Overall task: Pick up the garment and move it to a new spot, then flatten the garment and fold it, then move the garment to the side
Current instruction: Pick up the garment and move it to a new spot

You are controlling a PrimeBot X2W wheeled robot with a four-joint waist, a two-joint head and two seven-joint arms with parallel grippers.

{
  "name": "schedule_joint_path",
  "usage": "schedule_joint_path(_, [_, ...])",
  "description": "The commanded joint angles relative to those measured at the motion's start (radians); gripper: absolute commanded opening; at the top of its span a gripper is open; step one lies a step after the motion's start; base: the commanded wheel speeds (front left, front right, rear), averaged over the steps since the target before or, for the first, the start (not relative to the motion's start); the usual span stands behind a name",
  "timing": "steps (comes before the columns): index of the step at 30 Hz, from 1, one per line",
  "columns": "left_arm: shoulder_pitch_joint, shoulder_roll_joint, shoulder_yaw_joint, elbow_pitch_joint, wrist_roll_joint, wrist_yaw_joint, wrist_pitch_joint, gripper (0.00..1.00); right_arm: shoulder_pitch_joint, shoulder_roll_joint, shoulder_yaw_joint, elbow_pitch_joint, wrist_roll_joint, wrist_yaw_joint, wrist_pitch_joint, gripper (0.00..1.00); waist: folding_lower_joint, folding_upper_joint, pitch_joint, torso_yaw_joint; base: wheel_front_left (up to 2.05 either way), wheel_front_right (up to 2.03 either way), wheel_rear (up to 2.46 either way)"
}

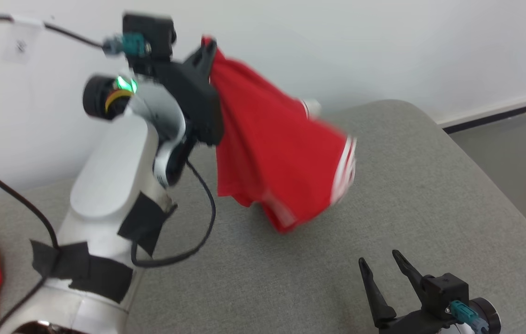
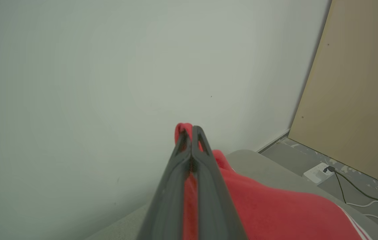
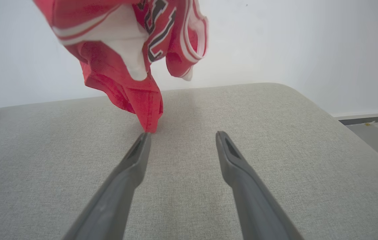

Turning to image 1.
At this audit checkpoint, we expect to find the black tape strip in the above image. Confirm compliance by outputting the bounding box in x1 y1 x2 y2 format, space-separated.
118 191 178 257
30 240 134 303

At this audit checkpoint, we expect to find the white paper cable tag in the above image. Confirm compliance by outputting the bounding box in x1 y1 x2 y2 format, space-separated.
3 16 44 64

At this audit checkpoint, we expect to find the red Bulls basketball jersey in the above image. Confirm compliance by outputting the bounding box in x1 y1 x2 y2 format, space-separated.
201 36 357 234

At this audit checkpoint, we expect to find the white and black baseboard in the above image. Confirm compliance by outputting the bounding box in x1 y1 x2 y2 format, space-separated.
437 90 526 135

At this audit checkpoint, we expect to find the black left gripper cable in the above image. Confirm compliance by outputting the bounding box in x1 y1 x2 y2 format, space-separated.
131 160 217 268

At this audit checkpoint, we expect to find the black left camera cable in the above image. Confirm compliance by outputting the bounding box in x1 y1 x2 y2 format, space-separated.
0 14 147 334

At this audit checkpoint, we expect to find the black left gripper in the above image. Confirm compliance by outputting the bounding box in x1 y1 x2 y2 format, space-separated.
154 38 225 146

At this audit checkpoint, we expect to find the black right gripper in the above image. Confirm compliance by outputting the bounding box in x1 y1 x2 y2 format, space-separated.
358 250 454 334

